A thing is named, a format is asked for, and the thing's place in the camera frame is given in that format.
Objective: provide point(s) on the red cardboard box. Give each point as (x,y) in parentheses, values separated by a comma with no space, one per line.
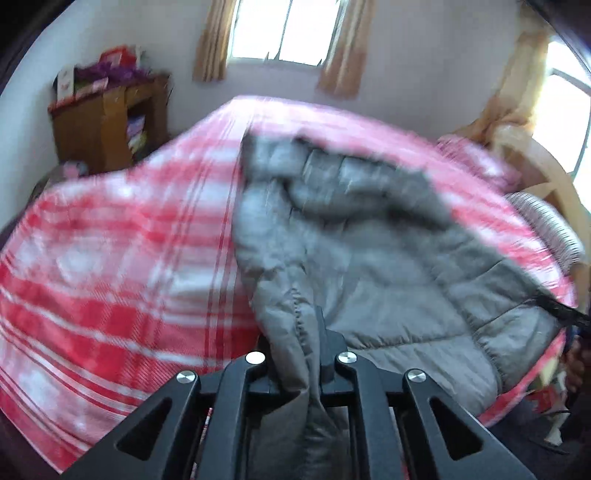
(117,57)

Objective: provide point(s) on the red plaid bed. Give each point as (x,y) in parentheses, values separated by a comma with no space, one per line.
(115,254)

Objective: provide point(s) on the small sliding window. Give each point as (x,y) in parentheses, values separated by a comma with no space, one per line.
(286,32)

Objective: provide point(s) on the grey puffer jacket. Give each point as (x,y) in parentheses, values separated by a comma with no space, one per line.
(369,277)

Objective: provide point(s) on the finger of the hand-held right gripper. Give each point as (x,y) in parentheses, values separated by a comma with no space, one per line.
(565,316)

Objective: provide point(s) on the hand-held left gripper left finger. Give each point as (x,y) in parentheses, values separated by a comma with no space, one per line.
(249,374)

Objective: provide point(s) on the long tied yellow curtain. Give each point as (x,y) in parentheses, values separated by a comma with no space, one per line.
(512,87)

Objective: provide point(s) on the pink flat box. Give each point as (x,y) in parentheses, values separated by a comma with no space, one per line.
(92,88)

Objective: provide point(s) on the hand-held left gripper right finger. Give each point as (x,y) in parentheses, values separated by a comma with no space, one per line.
(344,369)

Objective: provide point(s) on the striped pillow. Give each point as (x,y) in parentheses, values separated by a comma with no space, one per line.
(554,226)

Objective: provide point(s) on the purple cloth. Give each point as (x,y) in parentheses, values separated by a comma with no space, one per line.
(111,74)

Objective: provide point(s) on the wooden headboard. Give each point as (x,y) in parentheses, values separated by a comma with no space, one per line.
(545,161)

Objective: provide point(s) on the white cardboard box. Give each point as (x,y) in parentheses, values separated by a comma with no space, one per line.
(64,85)

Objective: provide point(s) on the green and yellow box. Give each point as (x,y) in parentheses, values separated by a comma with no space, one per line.
(138,144)

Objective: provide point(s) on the large bright window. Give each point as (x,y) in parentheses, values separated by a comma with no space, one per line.
(568,110)

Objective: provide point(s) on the wooden shelf cabinet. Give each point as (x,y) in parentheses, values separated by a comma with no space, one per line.
(83,134)

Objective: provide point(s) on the short beige curtain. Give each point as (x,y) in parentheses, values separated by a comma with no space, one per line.
(346,50)
(214,41)

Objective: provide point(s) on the pile of clothes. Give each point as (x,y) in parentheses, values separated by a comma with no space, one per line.
(69,171)

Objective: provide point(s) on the purple and white box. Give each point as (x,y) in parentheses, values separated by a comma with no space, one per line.
(137,127)

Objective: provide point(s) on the pink folded blanket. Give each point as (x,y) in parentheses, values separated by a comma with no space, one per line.
(480,157)

